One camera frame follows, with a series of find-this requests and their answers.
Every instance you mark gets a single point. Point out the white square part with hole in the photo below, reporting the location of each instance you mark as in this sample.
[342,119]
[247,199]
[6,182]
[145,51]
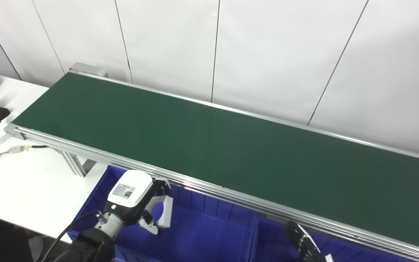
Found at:
[166,207]

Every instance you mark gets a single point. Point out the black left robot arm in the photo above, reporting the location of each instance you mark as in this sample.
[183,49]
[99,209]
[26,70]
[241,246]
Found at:
[93,243]

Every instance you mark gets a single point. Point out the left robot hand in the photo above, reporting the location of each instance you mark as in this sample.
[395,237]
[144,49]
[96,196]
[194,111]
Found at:
[129,193]

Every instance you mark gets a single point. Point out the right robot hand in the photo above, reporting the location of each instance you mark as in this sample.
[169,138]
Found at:
[306,243]

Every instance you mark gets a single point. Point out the aluminium conveyor leg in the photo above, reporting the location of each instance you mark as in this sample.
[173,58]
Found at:
[75,163]

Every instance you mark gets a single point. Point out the grey conveyor motor housing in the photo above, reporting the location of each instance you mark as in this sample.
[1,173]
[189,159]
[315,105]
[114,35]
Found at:
[86,69]

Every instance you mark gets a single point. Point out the blue plastic bin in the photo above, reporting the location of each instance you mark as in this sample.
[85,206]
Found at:
[202,233]
[275,243]

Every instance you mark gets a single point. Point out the green conveyor belt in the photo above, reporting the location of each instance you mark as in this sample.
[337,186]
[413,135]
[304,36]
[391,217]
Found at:
[249,160]

